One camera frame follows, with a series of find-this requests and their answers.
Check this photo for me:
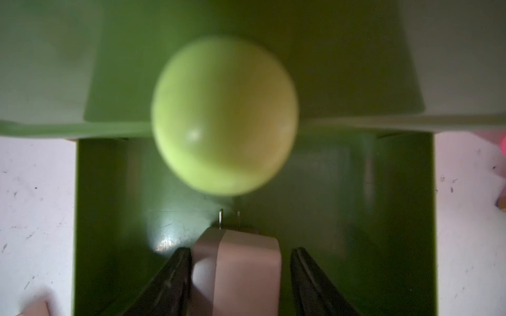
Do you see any green drawer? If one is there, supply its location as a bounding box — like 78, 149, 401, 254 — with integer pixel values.
72, 132, 437, 315

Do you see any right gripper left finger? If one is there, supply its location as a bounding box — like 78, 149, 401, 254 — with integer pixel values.
121, 248, 192, 316

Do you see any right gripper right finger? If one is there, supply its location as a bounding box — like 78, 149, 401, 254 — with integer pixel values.
290, 248, 359, 316

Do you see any yellow green drawer cabinet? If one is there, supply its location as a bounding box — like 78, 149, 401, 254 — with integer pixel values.
1, 1, 505, 196

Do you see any pink plug two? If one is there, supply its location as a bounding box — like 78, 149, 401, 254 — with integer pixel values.
188, 211, 282, 315

